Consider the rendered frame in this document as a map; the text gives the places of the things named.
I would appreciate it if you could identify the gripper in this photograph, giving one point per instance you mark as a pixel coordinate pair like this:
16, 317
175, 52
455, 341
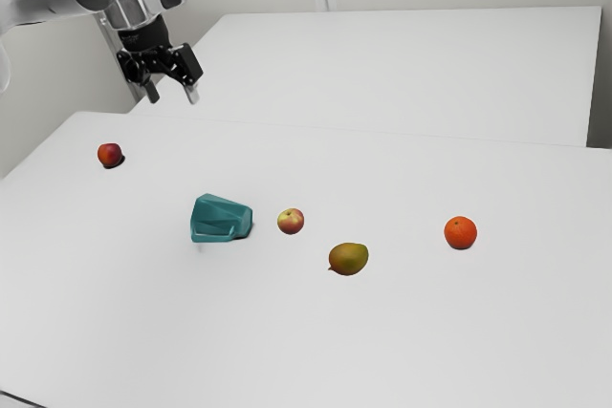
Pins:
143, 42

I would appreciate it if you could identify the teal faceted mug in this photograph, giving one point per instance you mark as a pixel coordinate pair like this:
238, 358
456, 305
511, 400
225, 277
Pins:
217, 217

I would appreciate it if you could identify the dark red peach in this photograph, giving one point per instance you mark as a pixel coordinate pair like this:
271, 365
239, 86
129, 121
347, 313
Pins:
109, 155

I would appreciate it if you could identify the red yellow apple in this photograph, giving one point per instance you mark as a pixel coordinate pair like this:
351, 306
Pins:
290, 221

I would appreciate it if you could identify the green red mango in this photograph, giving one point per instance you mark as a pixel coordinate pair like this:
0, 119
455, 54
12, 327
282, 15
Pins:
348, 259

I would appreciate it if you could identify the orange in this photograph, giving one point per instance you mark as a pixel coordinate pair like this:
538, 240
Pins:
460, 232

